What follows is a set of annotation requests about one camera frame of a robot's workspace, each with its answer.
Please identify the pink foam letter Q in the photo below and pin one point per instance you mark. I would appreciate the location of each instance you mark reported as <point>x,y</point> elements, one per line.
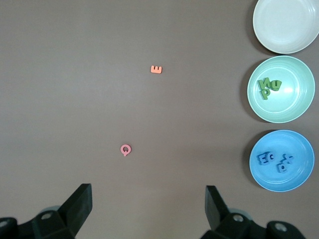
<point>122,149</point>

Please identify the blue foam letter a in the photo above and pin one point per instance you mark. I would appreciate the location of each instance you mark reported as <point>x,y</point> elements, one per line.
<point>280,169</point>

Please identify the green plate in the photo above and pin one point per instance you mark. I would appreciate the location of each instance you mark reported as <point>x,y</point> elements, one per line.
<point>294,104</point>

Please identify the blue foam letter E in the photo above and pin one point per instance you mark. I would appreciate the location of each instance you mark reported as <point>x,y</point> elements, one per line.
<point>260,159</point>

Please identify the green foam letter N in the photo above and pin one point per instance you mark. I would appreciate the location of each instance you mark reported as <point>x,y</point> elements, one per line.
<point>264,84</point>

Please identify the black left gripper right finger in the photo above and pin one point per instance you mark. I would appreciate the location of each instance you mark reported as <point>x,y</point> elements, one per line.
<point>214,209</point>

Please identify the orange foam letter E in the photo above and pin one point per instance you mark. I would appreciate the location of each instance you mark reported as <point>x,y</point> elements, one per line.
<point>156,71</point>

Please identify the beige plate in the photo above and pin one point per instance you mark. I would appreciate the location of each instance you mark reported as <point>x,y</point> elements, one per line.
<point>284,25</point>

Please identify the blue foam letter X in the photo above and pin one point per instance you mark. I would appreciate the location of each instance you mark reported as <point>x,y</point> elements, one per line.
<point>287,159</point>

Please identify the brown table cover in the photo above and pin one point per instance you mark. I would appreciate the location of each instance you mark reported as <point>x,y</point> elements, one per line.
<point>74,87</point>

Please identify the green foam letter U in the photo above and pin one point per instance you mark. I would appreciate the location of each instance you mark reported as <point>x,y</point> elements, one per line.
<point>276,87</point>

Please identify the blue plate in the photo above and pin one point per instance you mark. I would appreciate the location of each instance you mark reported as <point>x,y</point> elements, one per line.
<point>294,144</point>

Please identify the green foam letter P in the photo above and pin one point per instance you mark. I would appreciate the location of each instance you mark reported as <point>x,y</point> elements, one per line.
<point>265,95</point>

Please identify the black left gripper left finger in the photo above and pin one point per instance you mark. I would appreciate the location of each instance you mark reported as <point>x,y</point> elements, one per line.
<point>77,206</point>

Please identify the blue foam letter G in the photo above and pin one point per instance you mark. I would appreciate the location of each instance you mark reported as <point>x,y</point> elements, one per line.
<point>268,156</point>

